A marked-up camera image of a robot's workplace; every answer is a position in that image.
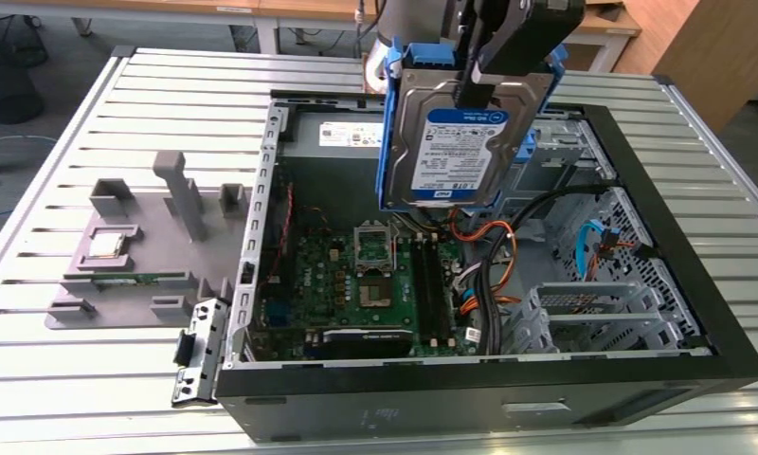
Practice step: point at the green motherboard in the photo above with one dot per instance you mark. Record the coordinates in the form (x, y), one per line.
(328, 294)

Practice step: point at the wooden cabinet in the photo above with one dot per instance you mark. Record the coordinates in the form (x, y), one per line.
(720, 57)

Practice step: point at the grey metal drive cage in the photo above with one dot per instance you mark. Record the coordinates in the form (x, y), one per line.
(565, 142)

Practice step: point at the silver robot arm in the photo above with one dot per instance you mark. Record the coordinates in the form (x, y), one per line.
(410, 23)

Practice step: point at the black graphics card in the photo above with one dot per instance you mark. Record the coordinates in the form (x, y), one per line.
(366, 343)

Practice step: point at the blue expansion slot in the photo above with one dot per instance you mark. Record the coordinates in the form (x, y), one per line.
(277, 315)

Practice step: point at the wooden desk white frame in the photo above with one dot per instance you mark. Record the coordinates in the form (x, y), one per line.
(132, 5)

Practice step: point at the black PC case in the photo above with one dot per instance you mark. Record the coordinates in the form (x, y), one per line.
(417, 407)

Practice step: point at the black round bin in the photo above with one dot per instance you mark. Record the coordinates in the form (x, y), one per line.
(16, 99)

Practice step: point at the grey card retention bracket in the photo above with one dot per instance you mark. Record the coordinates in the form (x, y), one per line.
(209, 327)

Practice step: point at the silver CPU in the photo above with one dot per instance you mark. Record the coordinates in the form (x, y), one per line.
(108, 245)

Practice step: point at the hard disk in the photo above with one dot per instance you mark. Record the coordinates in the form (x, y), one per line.
(454, 156)

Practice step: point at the grey parts rack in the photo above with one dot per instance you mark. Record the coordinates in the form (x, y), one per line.
(164, 265)

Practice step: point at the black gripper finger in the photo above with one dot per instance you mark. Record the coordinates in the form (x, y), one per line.
(530, 42)

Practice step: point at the green RAM stick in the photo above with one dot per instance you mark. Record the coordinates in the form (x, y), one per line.
(122, 279)

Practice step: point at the black mesh wastebasket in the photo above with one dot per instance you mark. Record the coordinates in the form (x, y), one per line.
(12, 42)

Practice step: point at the CPU socket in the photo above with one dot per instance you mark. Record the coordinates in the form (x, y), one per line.
(377, 294)

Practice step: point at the grey power supply unit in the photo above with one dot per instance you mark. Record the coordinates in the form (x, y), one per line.
(334, 185)

